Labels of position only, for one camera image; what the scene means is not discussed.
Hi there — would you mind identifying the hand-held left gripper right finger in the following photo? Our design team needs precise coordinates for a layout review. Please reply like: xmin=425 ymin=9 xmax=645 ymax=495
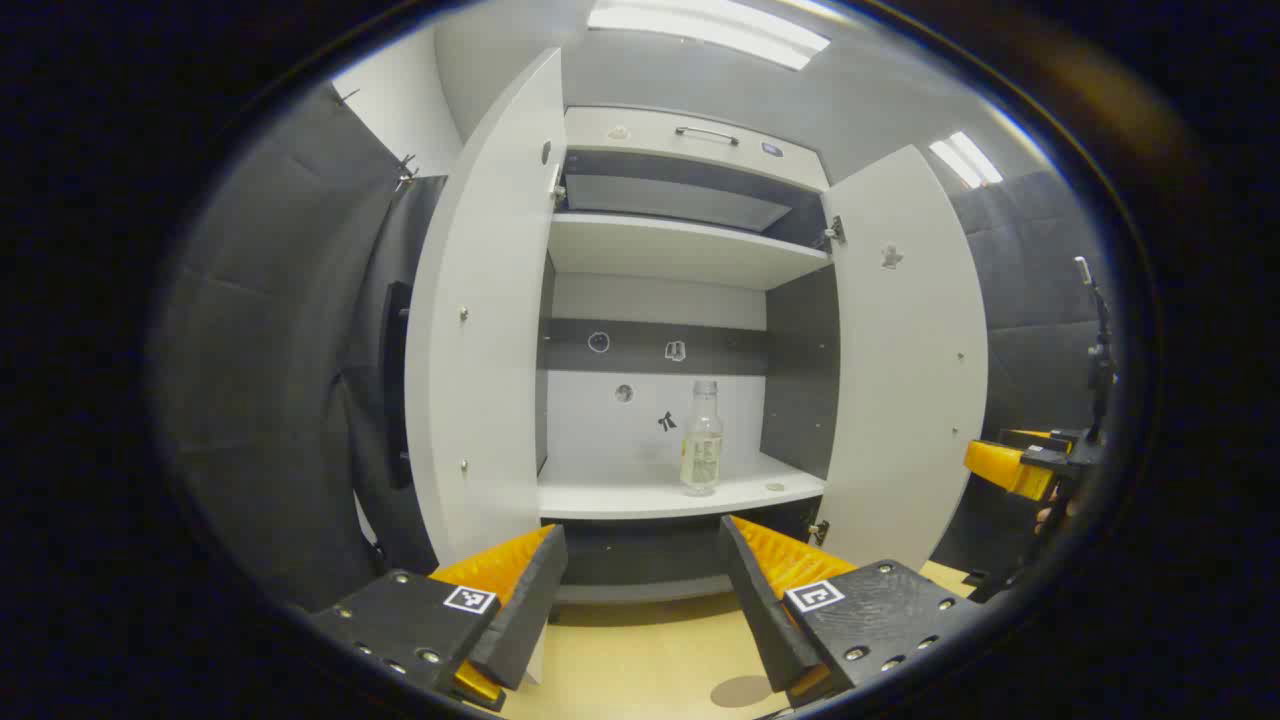
xmin=715 ymin=515 xmax=986 ymax=709

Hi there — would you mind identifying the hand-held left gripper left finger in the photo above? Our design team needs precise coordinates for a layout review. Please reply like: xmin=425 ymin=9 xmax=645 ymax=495
xmin=308 ymin=523 xmax=569 ymax=713

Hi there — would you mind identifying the round brown coaster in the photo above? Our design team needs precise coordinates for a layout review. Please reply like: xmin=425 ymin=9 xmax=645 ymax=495
xmin=710 ymin=675 xmax=776 ymax=709

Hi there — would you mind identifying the white cabinet door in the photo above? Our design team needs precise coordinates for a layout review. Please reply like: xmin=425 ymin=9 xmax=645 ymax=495
xmin=404 ymin=47 xmax=569 ymax=686
xmin=818 ymin=145 xmax=991 ymax=573

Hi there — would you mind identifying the clear glass bottle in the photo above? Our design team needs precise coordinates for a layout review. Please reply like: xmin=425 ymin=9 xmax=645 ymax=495
xmin=680 ymin=380 xmax=725 ymax=498

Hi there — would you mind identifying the white cabinet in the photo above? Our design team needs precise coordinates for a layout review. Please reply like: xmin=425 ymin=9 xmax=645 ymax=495
xmin=535 ymin=105 xmax=841 ymax=606

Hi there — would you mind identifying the white cabinet drawer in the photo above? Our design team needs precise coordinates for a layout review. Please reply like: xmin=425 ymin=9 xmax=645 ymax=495
xmin=563 ymin=105 xmax=831 ymax=193

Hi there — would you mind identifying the ceiling light panel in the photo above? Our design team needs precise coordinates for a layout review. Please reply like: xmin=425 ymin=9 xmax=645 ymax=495
xmin=587 ymin=0 xmax=833 ymax=71
xmin=928 ymin=130 xmax=1004 ymax=189

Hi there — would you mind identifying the black door handle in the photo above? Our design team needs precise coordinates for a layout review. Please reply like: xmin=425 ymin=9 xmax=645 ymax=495
xmin=385 ymin=280 xmax=414 ymax=491

